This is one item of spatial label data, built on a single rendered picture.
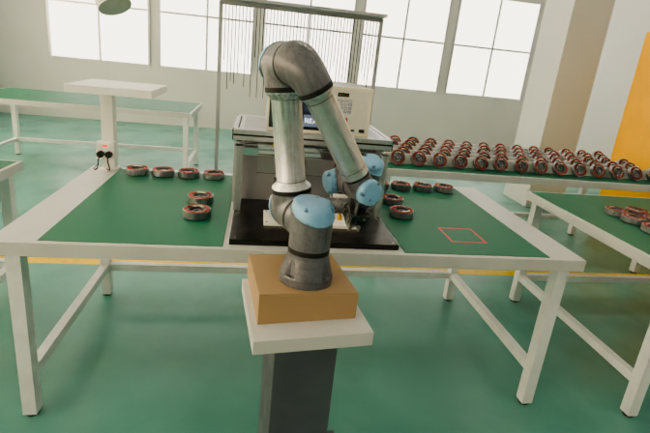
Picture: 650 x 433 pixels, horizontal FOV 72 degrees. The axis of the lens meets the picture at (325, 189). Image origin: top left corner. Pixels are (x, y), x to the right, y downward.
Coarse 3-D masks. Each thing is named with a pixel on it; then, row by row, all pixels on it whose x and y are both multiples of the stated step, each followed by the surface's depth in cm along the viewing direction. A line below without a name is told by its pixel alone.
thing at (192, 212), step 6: (192, 204) 187; (186, 210) 180; (192, 210) 183; (198, 210) 184; (204, 210) 182; (210, 210) 183; (186, 216) 180; (192, 216) 178; (198, 216) 179; (204, 216) 181
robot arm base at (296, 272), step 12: (288, 252) 122; (300, 252) 119; (288, 264) 121; (300, 264) 119; (312, 264) 119; (324, 264) 122; (288, 276) 122; (300, 276) 119; (312, 276) 119; (324, 276) 122; (300, 288) 119; (312, 288) 119; (324, 288) 121
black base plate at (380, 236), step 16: (240, 208) 193; (256, 208) 195; (240, 224) 175; (256, 224) 177; (368, 224) 189; (384, 224) 191; (240, 240) 162; (256, 240) 163; (272, 240) 164; (288, 240) 165; (336, 240) 170; (352, 240) 171; (368, 240) 173; (384, 240) 174
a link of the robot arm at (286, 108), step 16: (272, 48) 117; (272, 64) 114; (272, 80) 119; (272, 96) 121; (288, 96) 120; (272, 112) 125; (288, 112) 122; (288, 128) 123; (288, 144) 124; (288, 160) 126; (304, 160) 129; (288, 176) 127; (304, 176) 130; (272, 192) 132; (288, 192) 127; (304, 192) 129; (272, 208) 134
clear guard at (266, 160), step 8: (264, 144) 182; (264, 152) 168; (272, 152) 170; (312, 152) 177; (264, 160) 164; (272, 160) 165; (312, 160) 168; (320, 160) 168; (264, 168) 163; (272, 168) 163; (312, 168) 166; (320, 168) 167; (320, 176) 165
